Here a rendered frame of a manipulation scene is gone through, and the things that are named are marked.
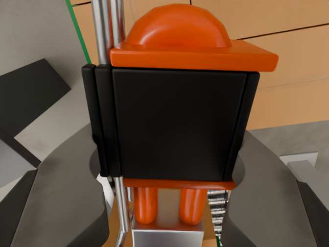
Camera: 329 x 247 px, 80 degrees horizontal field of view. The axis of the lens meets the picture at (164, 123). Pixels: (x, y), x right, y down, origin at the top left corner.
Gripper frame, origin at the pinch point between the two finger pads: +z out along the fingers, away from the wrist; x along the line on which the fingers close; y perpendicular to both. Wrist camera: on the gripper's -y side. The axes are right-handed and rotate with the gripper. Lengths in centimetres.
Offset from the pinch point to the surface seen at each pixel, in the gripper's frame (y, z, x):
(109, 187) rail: 76, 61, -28
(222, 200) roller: 89, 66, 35
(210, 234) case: 57, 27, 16
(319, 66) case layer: 11, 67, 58
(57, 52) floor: 20, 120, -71
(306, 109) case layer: 29, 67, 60
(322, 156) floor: 96, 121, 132
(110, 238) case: 66, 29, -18
